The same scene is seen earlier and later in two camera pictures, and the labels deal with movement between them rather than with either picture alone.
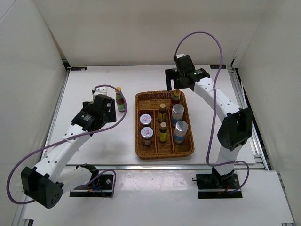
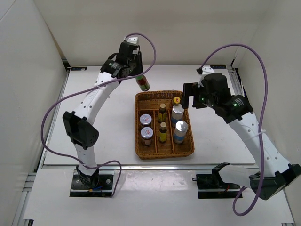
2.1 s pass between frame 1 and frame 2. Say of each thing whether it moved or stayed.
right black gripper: moved
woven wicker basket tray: stayed
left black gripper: moved
